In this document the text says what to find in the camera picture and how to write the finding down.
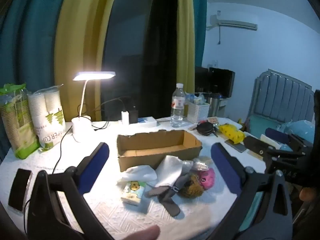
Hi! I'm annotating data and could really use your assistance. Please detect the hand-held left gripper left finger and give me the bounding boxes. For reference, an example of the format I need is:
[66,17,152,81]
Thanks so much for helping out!
[27,142,118,240]

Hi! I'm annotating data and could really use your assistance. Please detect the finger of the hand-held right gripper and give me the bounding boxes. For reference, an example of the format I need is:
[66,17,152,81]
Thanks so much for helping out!
[244,135,270,160]
[265,127,292,144]

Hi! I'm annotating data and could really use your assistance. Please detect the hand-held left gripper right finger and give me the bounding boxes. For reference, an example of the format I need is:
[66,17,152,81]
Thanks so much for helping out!
[211,142,293,240]

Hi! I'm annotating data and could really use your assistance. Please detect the pink plush toy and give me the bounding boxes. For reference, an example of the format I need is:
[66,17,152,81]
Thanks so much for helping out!
[196,168,216,190]

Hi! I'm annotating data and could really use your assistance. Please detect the clear plastic bag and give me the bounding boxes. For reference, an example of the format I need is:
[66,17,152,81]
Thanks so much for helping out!
[182,156,213,173]

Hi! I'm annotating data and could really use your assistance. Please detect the brown plush pouch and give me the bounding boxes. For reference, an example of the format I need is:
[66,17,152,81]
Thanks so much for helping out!
[179,175,204,198]

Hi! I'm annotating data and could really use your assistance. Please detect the white cloth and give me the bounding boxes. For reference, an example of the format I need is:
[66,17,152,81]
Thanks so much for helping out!
[117,165,158,183]

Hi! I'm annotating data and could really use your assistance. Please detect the cartoon print tissue pack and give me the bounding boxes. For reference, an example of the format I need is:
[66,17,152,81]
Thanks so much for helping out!
[121,181,147,207]

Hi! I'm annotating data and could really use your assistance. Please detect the brown cardboard box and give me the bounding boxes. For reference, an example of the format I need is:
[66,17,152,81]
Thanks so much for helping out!
[117,129,202,172]

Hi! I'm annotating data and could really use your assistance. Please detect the white towel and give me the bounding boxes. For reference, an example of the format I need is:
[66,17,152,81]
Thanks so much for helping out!
[155,155,185,188]

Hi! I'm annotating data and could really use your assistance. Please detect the grey gloves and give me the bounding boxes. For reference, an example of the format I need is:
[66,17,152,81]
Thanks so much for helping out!
[145,174,193,217]

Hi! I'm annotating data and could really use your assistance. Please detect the person's right hand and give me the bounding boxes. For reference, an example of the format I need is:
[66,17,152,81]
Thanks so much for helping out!
[299,187,320,203]

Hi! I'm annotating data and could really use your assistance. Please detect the person's left hand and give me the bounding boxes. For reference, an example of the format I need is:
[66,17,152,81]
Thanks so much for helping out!
[114,224,160,240]

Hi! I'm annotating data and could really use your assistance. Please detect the grey flat plate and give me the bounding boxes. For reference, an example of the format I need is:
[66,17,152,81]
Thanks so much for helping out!
[224,139,248,154]

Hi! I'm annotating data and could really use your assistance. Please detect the light blue bag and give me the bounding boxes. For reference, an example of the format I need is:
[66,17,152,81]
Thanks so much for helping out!
[284,120,316,151]

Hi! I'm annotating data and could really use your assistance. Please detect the yellow pencil case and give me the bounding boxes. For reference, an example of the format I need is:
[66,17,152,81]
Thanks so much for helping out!
[219,123,246,143]

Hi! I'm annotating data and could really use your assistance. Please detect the white desk lamp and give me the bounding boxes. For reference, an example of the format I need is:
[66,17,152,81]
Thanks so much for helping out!
[71,71,117,143]

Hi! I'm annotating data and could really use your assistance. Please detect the black round pouch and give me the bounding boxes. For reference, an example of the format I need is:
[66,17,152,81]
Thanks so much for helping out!
[196,121,218,137]

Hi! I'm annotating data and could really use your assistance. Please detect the white textured tablecloth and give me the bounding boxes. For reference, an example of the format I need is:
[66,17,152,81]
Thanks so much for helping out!
[0,116,272,240]

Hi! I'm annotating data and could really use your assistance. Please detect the steel thermos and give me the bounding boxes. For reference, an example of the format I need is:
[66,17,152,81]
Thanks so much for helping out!
[208,95,223,118]

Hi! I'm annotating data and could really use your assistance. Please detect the white woven basket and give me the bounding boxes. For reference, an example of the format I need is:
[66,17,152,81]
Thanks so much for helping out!
[187,101,210,124]

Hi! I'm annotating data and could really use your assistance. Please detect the black power adapter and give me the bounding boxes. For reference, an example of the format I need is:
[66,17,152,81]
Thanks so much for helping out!
[129,106,139,124]

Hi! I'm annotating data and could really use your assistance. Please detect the white tree print cup pack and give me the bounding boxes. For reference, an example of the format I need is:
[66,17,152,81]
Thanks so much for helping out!
[27,84,67,152]

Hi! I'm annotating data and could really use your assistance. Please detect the blue and white box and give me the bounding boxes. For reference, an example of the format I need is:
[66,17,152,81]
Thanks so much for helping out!
[137,117,157,128]

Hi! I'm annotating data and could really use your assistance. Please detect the clear water bottle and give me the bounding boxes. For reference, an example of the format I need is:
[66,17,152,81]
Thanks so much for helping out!
[170,83,186,127]

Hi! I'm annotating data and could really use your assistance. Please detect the black smartphone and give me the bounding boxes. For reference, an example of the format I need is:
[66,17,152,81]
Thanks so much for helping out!
[7,169,33,213]

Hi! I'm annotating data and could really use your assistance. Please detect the green paper cup pack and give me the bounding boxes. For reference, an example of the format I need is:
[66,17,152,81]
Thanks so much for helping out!
[0,83,41,160]

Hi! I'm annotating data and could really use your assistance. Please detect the white air conditioner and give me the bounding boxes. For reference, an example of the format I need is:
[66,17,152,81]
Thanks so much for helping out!
[218,20,258,31]

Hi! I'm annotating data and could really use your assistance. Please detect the wide yellow curtain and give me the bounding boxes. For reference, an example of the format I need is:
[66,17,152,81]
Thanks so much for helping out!
[53,0,121,128]

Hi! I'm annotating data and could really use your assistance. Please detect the narrow yellow curtain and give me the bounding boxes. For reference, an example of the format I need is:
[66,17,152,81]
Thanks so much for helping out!
[176,0,196,98]

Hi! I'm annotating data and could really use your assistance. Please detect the dark window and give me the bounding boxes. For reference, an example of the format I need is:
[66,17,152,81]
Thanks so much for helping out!
[102,0,179,121]

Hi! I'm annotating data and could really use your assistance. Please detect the narrow teal curtain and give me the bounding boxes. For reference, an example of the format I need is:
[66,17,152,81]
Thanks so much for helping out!
[193,0,208,68]

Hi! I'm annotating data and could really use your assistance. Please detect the wide teal curtain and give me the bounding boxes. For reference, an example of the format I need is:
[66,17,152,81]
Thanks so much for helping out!
[0,0,73,160]

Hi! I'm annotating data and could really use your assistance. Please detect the black lamp cable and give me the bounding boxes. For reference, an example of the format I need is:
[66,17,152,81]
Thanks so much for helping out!
[24,124,73,233]

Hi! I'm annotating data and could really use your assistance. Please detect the black charger cable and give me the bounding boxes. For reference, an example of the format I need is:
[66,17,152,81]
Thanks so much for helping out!
[92,96,137,132]

